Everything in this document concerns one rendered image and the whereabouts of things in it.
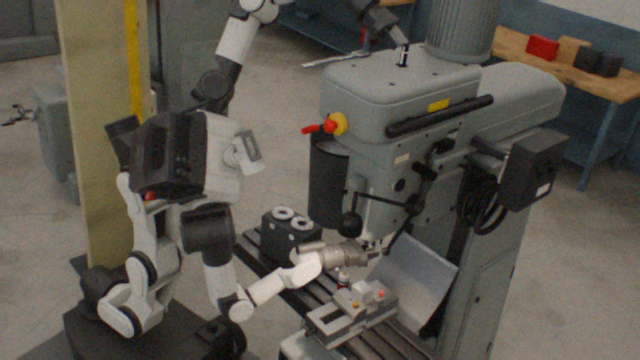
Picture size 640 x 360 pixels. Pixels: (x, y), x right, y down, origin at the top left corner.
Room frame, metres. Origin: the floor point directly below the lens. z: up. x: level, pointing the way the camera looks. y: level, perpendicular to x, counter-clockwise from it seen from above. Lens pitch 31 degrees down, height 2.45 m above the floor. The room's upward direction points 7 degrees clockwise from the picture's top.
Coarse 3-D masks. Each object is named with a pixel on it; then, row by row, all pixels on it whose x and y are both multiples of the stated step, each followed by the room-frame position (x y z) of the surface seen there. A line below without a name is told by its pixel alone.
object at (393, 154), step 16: (432, 128) 1.58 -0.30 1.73; (448, 128) 1.62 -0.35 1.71; (352, 144) 1.55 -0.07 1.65; (368, 144) 1.51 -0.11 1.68; (384, 144) 1.47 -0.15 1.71; (400, 144) 1.47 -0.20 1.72; (416, 144) 1.52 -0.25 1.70; (432, 144) 1.58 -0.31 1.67; (384, 160) 1.46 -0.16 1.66; (400, 160) 1.48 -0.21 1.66
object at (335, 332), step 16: (384, 288) 1.71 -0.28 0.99; (368, 304) 1.61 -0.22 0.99; (384, 304) 1.62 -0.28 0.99; (320, 320) 1.50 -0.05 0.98; (336, 320) 1.51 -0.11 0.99; (352, 320) 1.51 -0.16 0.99; (368, 320) 1.56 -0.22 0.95; (384, 320) 1.60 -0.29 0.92; (320, 336) 1.46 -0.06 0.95; (336, 336) 1.46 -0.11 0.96; (352, 336) 1.50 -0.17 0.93
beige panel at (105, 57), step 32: (64, 0) 2.61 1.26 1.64; (96, 0) 2.72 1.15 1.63; (128, 0) 2.82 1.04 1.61; (64, 32) 2.60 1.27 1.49; (96, 32) 2.71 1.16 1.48; (128, 32) 2.82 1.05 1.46; (64, 64) 2.62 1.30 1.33; (96, 64) 2.70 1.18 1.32; (128, 64) 2.81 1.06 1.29; (96, 96) 2.68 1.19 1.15; (128, 96) 2.80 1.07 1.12; (96, 128) 2.67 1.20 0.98; (96, 160) 2.66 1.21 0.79; (96, 192) 2.65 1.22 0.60; (96, 224) 2.63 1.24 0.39; (128, 224) 2.76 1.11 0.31; (96, 256) 2.62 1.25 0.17
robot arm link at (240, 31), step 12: (240, 0) 1.73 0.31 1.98; (252, 0) 1.72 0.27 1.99; (264, 0) 1.72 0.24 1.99; (240, 12) 1.72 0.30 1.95; (252, 12) 1.72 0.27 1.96; (228, 24) 1.72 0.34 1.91; (240, 24) 1.71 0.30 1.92; (252, 24) 1.73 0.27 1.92; (228, 36) 1.70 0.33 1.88; (240, 36) 1.70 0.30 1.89; (252, 36) 1.73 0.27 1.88; (228, 48) 1.67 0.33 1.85; (240, 48) 1.68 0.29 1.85; (240, 60) 1.68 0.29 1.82
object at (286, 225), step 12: (264, 216) 1.91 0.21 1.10; (276, 216) 1.90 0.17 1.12; (288, 216) 1.91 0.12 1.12; (300, 216) 1.93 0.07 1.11; (264, 228) 1.90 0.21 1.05; (276, 228) 1.87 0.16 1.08; (288, 228) 1.84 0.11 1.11; (300, 228) 1.84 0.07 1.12; (312, 228) 1.86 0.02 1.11; (264, 240) 1.90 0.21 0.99; (276, 240) 1.86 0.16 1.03; (288, 240) 1.83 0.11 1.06; (300, 240) 1.80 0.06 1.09; (312, 240) 1.84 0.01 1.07; (264, 252) 1.89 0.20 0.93; (276, 252) 1.86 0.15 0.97; (288, 252) 1.83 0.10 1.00; (288, 264) 1.82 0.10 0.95
